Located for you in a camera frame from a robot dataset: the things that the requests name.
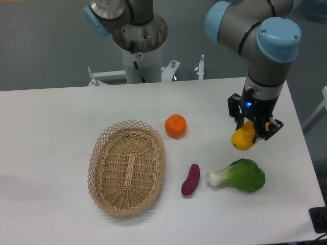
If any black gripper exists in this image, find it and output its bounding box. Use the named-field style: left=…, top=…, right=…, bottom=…
left=227, top=78, right=284, bottom=143

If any yellow mango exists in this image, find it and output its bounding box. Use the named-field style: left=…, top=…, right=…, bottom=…
left=231, top=120, right=256, bottom=151

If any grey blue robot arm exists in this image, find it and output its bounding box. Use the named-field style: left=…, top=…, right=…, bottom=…
left=83, top=1, right=301, bottom=149

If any green bok choy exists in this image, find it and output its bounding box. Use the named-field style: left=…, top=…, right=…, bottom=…
left=206, top=158, right=266, bottom=193

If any orange tangerine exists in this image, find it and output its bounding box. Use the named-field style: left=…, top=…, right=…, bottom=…
left=165, top=114, right=187, bottom=139

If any purple sweet potato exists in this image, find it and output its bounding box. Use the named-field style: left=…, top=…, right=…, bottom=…
left=181, top=164, right=200, bottom=196

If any blue container top right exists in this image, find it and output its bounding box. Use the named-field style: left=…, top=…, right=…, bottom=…
left=302, top=0, right=326, bottom=23

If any black device at table edge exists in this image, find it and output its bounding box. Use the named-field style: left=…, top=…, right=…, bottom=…
left=309, top=206, right=326, bottom=234

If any woven wicker basket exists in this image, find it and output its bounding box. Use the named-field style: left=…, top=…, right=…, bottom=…
left=87, top=120, right=166, bottom=216

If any white frame at right edge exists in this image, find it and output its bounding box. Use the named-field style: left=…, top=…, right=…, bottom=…
left=301, top=86, right=326, bottom=135

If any white metal base frame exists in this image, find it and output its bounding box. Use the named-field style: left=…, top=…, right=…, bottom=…
left=88, top=54, right=206, bottom=86

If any black cable on pedestal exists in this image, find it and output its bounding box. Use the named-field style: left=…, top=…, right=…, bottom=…
left=129, top=40, right=147, bottom=84

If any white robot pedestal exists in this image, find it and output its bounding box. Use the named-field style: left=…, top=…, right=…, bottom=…
left=111, top=14, right=169, bottom=84

